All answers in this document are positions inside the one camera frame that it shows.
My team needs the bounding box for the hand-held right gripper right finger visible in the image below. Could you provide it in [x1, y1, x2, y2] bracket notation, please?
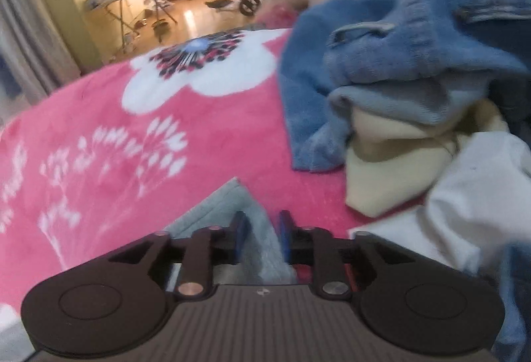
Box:
[278, 209, 416, 300]

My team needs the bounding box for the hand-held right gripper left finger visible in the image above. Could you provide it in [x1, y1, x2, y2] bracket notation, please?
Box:
[108, 210, 252, 300]

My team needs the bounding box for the grey fleece towel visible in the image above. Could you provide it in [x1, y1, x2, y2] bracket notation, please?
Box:
[164, 177, 297, 286]

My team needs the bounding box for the cream garment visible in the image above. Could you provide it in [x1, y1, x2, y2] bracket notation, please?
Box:
[344, 96, 511, 217]

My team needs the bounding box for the pink floral blanket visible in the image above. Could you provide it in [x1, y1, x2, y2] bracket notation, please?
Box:
[0, 11, 428, 317]

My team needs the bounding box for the blue fleece garment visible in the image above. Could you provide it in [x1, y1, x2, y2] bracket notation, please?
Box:
[279, 0, 531, 172]

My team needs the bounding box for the light grey-blue garment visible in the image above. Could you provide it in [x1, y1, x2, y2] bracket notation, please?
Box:
[328, 71, 498, 126]

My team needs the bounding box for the white garment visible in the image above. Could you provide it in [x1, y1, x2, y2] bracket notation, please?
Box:
[348, 132, 531, 275]

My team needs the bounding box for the black pan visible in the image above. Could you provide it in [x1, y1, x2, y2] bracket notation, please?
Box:
[151, 19, 171, 41]

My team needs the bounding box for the olive green door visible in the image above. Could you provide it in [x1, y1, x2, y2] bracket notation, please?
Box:
[29, 0, 104, 72]

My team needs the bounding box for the grey curtain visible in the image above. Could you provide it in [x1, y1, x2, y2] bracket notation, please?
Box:
[0, 0, 81, 97]

